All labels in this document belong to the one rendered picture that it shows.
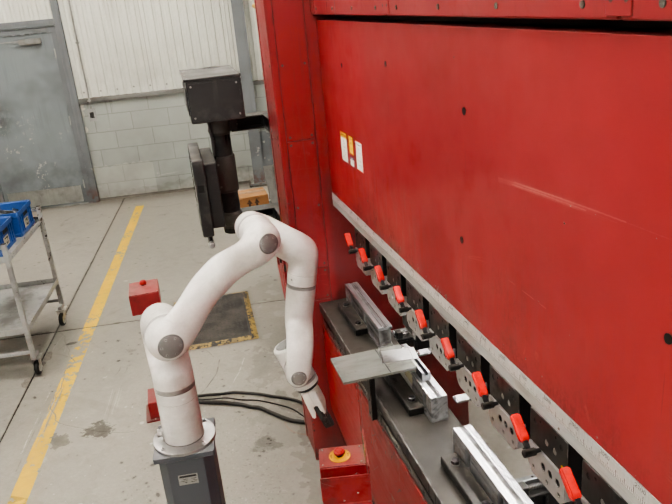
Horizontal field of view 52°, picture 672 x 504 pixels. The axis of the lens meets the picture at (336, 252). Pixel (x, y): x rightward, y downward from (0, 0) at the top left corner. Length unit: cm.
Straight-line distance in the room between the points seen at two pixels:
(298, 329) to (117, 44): 729
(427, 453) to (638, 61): 146
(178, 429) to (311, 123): 148
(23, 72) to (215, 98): 634
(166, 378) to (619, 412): 126
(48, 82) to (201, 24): 197
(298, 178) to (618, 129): 207
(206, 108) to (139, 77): 601
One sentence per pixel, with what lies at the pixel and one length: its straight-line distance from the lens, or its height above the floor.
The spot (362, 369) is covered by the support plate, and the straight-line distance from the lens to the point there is 246.
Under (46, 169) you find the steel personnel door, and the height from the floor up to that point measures 49.
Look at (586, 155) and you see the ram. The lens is 127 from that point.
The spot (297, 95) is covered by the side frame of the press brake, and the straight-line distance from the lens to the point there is 303.
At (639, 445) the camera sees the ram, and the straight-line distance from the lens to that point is 132.
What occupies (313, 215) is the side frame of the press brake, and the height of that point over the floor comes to 131.
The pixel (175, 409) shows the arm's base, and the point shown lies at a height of 114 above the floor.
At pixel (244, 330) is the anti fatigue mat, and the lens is 510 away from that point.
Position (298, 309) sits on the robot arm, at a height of 135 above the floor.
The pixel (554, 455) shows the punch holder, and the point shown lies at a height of 128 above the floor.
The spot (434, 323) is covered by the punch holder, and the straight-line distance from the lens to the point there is 210.
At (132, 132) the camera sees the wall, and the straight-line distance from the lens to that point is 922.
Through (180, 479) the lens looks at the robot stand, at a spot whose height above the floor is 91.
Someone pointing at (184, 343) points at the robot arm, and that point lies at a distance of 199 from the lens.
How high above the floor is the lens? 223
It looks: 20 degrees down
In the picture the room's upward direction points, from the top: 5 degrees counter-clockwise
